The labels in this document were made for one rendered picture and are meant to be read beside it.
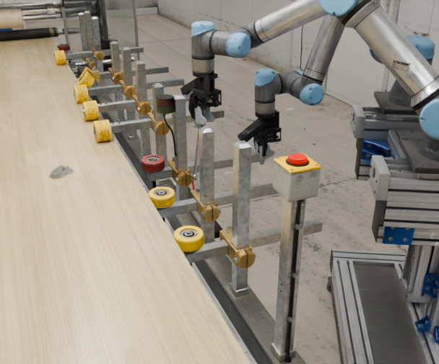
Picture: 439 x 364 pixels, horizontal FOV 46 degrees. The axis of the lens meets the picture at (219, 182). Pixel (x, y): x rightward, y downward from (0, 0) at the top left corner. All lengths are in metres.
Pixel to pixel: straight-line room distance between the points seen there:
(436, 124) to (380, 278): 1.19
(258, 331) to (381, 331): 0.89
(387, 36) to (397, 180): 0.42
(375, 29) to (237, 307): 0.82
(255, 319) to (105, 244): 0.45
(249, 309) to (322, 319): 1.09
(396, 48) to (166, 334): 0.90
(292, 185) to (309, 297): 1.65
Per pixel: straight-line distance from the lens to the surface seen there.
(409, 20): 4.69
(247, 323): 1.42
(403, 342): 2.19
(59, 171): 1.79
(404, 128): 2.08
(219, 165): 1.91
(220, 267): 1.61
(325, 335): 2.45
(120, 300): 1.20
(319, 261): 2.89
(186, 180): 1.81
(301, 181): 1.03
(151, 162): 1.80
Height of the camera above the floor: 1.66
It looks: 27 degrees down
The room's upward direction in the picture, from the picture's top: straight up
